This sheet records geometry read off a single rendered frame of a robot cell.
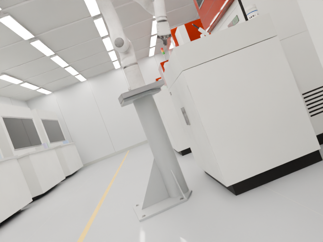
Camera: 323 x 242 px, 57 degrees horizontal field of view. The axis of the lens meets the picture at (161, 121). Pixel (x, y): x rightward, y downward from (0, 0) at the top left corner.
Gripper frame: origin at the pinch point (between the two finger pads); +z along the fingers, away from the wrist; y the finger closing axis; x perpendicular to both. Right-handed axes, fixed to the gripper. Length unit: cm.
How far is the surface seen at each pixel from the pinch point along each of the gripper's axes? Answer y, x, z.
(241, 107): -34, 45, 57
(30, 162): 245, -359, 94
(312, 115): -96, 11, 70
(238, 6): -56, 8, -17
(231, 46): -34, 45, 19
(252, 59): -45, 45, 29
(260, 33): -53, 45, 14
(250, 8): -51, 39, -4
